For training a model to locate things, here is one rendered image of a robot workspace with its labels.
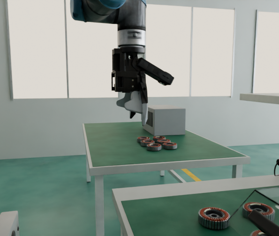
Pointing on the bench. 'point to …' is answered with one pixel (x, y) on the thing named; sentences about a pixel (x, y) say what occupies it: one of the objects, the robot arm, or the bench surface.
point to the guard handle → (266, 224)
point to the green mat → (183, 213)
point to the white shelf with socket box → (274, 99)
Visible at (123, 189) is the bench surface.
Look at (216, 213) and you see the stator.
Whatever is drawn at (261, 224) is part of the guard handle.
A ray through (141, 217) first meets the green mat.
